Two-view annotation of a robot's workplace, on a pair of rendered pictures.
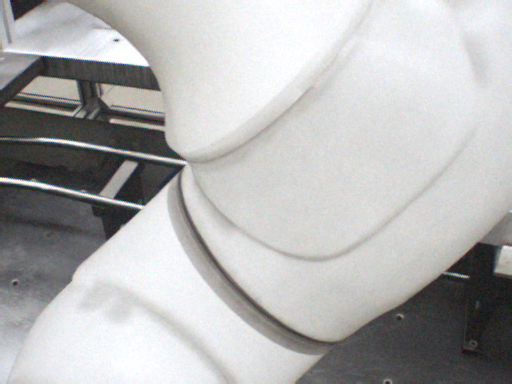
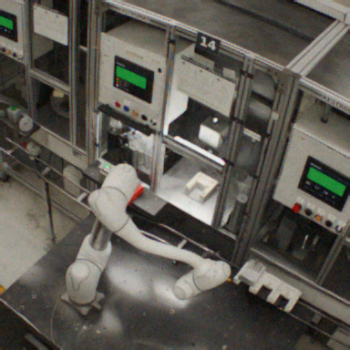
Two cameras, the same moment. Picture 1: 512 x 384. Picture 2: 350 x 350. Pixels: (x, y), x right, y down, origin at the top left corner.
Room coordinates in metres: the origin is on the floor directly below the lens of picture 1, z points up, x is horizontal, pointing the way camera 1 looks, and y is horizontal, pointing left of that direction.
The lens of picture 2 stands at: (-1.29, -0.15, 3.19)
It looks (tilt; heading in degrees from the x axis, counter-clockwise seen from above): 44 degrees down; 13
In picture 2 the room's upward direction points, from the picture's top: 7 degrees clockwise
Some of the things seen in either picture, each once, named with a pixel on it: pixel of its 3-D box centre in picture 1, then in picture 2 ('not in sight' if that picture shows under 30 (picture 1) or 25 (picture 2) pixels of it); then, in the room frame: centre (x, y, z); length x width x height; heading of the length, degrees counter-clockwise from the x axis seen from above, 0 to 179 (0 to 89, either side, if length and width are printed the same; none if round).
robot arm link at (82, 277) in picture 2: not in sight; (81, 280); (0.12, 0.59, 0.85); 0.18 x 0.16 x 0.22; 2
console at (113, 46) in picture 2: not in sight; (142, 72); (0.97, 0.61, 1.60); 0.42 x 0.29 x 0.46; 73
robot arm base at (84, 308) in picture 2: not in sight; (85, 296); (0.10, 0.57, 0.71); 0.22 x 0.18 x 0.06; 73
